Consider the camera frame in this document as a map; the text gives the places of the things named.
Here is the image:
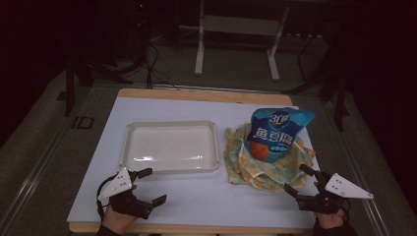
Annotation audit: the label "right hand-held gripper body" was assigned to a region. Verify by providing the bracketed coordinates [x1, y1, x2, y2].
[296, 171, 375, 215]

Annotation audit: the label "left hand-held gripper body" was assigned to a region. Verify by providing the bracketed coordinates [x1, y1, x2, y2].
[97, 167, 154, 220]

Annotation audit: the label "person's right hand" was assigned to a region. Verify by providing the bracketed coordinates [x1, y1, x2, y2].
[316, 209, 347, 230]

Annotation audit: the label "person's left hand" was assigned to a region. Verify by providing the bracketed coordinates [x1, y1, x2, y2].
[101, 206, 137, 234]

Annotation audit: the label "white plastic tray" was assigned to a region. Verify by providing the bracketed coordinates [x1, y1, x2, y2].
[119, 119, 220, 175]

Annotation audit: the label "yellow green patterned cloth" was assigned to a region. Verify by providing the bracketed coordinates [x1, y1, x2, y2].
[223, 121, 318, 194]

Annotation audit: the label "blue snack bag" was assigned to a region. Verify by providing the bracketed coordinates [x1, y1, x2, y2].
[245, 106, 317, 164]

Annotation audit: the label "black metal stand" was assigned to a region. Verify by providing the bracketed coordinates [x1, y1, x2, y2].
[284, 32, 350, 132]
[63, 48, 136, 117]

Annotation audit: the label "white metal stand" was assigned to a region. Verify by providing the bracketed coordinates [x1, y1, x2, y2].
[194, 0, 291, 83]

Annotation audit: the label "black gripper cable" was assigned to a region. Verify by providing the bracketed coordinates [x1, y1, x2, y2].
[95, 174, 116, 220]

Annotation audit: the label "black floor cables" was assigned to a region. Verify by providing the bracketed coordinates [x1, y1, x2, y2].
[144, 42, 181, 90]

